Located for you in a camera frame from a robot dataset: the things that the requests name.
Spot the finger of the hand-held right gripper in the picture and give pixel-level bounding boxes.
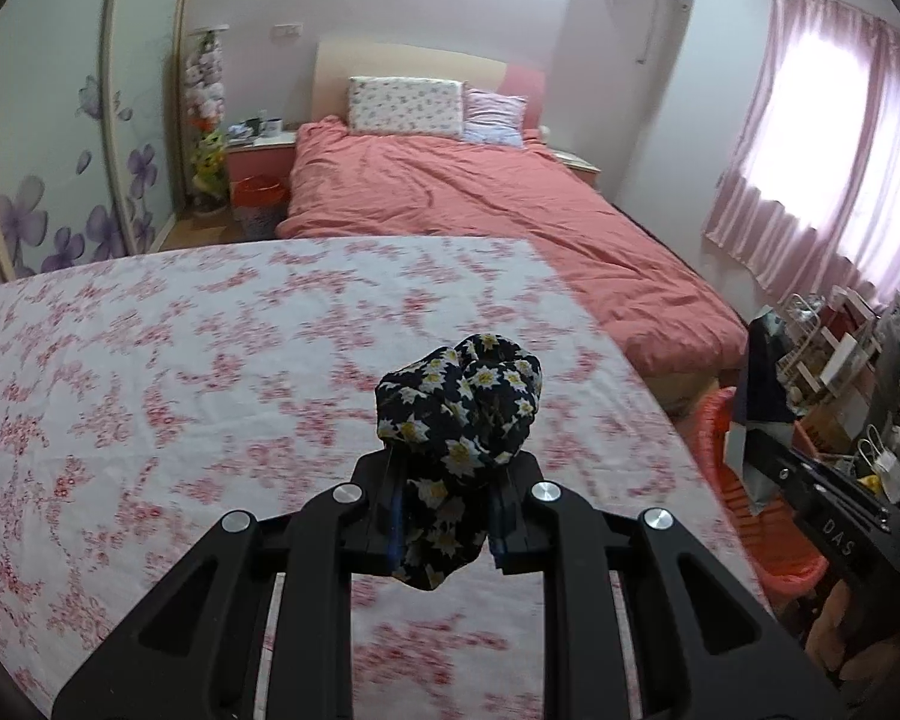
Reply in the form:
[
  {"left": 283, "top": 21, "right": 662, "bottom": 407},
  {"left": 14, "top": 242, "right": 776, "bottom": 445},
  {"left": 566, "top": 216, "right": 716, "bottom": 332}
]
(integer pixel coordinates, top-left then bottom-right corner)
[{"left": 745, "top": 426, "right": 797, "bottom": 512}]

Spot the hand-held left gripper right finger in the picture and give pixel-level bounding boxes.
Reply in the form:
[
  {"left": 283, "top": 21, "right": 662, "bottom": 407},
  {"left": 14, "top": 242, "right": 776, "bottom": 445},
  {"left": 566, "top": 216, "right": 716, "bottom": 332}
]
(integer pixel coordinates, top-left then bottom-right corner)
[{"left": 487, "top": 457, "right": 848, "bottom": 720}]

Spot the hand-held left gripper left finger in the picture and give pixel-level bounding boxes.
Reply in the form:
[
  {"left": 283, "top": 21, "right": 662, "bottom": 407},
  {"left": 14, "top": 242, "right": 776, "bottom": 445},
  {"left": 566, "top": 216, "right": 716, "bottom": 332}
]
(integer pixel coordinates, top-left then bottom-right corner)
[{"left": 52, "top": 454, "right": 406, "bottom": 720}]

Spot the red plastic basket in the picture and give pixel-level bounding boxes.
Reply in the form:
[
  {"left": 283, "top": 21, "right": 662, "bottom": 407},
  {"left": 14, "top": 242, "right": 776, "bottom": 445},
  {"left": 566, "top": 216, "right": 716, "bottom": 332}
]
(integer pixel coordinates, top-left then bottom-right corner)
[{"left": 682, "top": 386, "right": 833, "bottom": 602}]

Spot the dark plastic wrapper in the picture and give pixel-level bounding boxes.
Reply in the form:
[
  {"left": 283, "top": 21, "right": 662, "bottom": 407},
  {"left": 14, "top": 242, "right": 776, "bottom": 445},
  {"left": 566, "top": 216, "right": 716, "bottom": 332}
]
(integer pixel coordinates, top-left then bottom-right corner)
[{"left": 724, "top": 306, "right": 796, "bottom": 520}]

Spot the black floral cloth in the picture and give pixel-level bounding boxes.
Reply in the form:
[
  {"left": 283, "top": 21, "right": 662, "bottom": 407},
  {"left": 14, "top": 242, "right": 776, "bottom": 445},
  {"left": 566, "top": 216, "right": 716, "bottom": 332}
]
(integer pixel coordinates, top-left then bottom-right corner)
[{"left": 373, "top": 331, "right": 545, "bottom": 590}]

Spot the person's right hand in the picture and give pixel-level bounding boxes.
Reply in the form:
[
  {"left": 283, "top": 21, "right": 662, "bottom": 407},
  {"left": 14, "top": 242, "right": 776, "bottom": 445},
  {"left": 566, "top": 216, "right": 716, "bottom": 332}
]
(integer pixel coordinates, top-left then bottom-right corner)
[{"left": 804, "top": 581, "right": 882, "bottom": 674}]

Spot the small white gift bag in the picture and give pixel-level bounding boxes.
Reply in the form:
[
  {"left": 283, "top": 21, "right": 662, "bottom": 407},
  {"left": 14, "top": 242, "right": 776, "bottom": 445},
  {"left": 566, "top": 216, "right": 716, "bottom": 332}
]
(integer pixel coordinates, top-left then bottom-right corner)
[{"left": 857, "top": 426, "right": 900, "bottom": 505}]

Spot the floral tablecloth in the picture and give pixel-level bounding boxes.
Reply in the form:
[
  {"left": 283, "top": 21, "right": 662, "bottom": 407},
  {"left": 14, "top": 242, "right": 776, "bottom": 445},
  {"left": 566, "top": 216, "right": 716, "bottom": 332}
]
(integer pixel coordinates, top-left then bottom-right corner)
[{"left": 0, "top": 236, "right": 775, "bottom": 720}]

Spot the pink curtain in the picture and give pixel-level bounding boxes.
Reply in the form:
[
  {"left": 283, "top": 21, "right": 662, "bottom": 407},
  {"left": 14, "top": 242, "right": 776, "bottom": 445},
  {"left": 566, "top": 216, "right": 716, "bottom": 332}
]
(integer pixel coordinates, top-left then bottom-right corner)
[{"left": 703, "top": 0, "right": 900, "bottom": 317}]

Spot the bed with pink duvet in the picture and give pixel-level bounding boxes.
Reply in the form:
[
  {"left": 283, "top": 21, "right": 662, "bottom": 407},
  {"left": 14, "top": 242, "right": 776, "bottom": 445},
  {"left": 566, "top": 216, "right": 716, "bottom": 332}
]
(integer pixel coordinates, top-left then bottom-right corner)
[{"left": 276, "top": 116, "right": 749, "bottom": 395}]

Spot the red mesh wastebasket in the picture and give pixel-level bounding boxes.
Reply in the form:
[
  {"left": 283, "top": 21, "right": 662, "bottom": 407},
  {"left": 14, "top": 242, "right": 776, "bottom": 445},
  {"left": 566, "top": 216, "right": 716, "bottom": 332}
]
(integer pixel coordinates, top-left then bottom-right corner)
[{"left": 232, "top": 175, "right": 288, "bottom": 238}]

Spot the pink nightstand with mugs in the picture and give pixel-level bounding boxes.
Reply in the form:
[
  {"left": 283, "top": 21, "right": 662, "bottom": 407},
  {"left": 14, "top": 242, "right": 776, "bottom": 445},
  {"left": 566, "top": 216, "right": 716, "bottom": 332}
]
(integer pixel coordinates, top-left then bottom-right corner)
[{"left": 226, "top": 116, "right": 299, "bottom": 201}]

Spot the yellow flower bouquet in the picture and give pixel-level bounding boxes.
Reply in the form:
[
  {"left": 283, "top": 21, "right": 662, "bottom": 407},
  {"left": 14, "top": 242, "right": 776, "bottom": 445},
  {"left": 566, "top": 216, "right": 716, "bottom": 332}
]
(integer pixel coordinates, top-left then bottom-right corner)
[{"left": 190, "top": 130, "right": 230, "bottom": 212}]

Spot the striped pillow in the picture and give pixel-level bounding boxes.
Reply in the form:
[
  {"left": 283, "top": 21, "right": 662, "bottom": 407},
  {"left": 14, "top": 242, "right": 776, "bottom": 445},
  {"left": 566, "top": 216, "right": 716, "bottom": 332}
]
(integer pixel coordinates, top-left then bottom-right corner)
[{"left": 461, "top": 88, "right": 528, "bottom": 149}]

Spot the floral pillow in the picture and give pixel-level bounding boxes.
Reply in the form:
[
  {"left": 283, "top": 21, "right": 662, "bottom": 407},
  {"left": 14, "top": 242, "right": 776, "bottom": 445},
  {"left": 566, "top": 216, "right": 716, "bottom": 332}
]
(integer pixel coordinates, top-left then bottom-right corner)
[{"left": 346, "top": 76, "right": 467, "bottom": 138}]

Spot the beige and pink headboard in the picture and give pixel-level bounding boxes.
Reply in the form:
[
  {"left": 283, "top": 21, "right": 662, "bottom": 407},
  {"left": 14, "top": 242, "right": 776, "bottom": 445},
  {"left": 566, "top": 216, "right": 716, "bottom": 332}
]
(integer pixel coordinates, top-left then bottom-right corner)
[{"left": 313, "top": 37, "right": 546, "bottom": 137}]

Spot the plush toy bouquet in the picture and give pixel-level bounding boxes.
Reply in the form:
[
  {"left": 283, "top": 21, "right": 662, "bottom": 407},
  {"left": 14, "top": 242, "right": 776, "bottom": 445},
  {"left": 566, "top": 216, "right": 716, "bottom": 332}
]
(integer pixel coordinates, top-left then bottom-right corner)
[{"left": 181, "top": 28, "right": 231, "bottom": 122}]

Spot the wardrobe with flower doors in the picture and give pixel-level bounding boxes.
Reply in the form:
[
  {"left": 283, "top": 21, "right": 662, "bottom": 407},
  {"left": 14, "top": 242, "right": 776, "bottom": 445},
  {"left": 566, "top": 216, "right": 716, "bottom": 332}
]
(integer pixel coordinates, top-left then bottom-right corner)
[{"left": 0, "top": 0, "right": 197, "bottom": 295}]

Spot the white wire rack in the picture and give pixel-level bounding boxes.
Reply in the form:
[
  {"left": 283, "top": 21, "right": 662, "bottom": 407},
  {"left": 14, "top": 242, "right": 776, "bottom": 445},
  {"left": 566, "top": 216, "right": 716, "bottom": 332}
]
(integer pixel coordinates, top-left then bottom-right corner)
[{"left": 775, "top": 292, "right": 835, "bottom": 407}]

